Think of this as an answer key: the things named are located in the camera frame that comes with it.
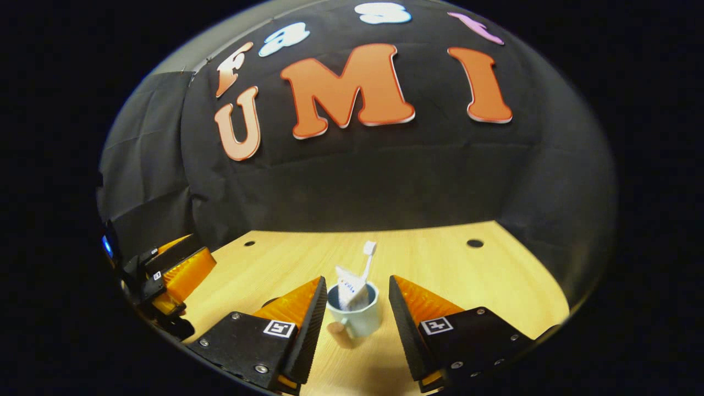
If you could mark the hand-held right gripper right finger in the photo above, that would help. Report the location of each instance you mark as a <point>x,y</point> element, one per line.
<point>407,335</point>

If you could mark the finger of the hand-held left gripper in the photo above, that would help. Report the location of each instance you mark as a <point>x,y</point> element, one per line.
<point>179,252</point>
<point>187,275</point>

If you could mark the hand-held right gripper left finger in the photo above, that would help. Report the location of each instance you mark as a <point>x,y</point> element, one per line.
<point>308,341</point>

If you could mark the dark brown round coaster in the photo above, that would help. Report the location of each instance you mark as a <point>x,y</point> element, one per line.
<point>270,302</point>

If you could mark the white toothpaste tube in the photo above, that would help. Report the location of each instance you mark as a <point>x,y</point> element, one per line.
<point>352,291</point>

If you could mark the white toothbrush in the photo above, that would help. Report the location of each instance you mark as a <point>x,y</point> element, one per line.
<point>370,248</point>

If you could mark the light wooden desktop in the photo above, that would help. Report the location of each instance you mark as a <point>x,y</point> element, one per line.
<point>484,280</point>

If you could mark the black backdrop cloth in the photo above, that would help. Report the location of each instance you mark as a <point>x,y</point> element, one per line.
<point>385,176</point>

